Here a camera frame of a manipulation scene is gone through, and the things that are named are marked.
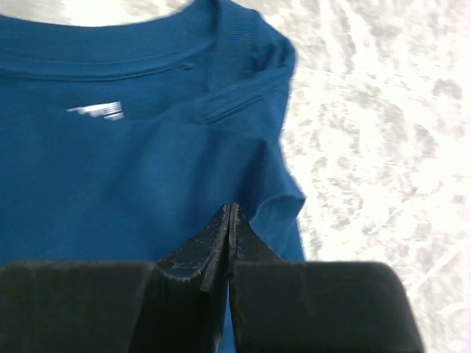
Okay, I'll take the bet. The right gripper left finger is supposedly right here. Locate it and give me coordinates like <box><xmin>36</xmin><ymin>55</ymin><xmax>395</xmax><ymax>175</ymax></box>
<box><xmin>1</xmin><ymin>206</ymin><xmax>230</xmax><ymax>352</ymax></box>

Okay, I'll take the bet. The blue printed t-shirt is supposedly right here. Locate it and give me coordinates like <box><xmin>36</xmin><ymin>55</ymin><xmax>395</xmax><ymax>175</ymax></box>
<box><xmin>0</xmin><ymin>0</ymin><xmax>308</xmax><ymax>353</ymax></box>

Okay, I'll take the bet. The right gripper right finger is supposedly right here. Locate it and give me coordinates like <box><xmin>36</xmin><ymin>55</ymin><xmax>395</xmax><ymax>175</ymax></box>
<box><xmin>228</xmin><ymin>204</ymin><xmax>424</xmax><ymax>353</ymax></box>

